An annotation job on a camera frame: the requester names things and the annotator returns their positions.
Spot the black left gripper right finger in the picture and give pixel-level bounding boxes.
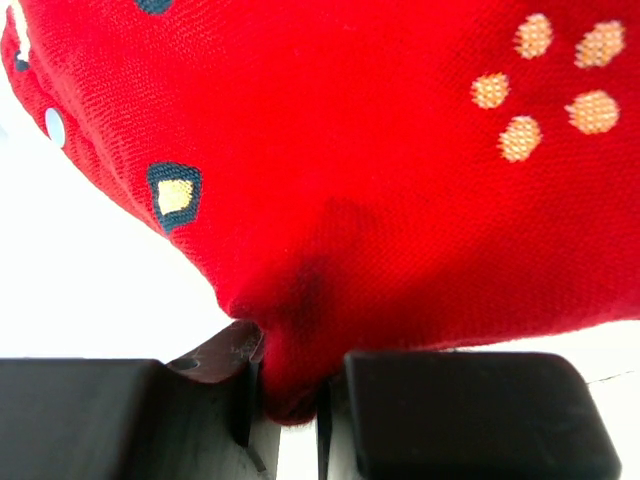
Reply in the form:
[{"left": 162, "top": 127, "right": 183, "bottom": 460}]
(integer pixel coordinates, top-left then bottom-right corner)
[{"left": 317, "top": 352, "right": 621, "bottom": 480}]

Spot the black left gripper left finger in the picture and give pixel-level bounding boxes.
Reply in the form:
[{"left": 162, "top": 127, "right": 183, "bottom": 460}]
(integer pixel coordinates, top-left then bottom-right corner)
[{"left": 1, "top": 322, "right": 280, "bottom": 479}]

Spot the red printed pillowcase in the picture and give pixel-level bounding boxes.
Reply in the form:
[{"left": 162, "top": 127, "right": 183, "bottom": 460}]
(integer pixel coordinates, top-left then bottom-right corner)
[{"left": 1, "top": 1, "right": 639, "bottom": 424}]

